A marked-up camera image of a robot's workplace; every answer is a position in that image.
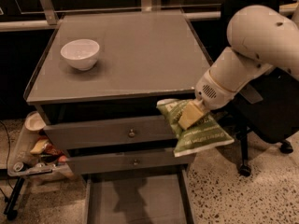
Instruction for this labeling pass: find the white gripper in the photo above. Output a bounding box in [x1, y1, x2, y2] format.
[178, 70, 237, 130]

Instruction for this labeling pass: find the green jalapeno chip bag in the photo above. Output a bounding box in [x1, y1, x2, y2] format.
[156, 99, 235, 157]

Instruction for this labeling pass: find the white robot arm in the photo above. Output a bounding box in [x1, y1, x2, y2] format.
[178, 5, 299, 130]

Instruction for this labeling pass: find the grey top drawer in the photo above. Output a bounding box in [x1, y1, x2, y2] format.
[44, 116, 176, 149]

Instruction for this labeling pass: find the grey middle drawer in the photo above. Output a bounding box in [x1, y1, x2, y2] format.
[67, 147, 195, 175]

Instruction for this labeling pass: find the grey open bottom drawer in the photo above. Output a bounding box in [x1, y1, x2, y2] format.
[83, 165, 196, 224]

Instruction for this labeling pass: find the grey drawer cabinet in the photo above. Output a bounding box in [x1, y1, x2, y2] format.
[22, 10, 223, 176]

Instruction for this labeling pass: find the red snack bag in bin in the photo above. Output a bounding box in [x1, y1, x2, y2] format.
[44, 144, 63, 156]

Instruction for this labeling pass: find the yellow snack bag in bin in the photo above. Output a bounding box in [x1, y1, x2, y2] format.
[30, 139, 49, 155]

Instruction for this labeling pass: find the black office chair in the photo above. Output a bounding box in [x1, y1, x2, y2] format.
[204, 0, 299, 176]

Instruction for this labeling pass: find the white ceramic bowl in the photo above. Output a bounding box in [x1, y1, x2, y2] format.
[60, 39, 100, 71]

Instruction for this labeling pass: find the metal railing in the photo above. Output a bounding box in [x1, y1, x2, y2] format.
[0, 0, 298, 33]

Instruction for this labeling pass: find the soda can in bin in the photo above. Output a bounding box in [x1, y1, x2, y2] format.
[13, 161, 26, 172]

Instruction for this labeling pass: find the black stand with wheel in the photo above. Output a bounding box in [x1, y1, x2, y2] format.
[4, 177, 24, 220]

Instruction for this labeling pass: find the black cable on floor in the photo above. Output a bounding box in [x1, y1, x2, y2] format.
[0, 120, 12, 203]

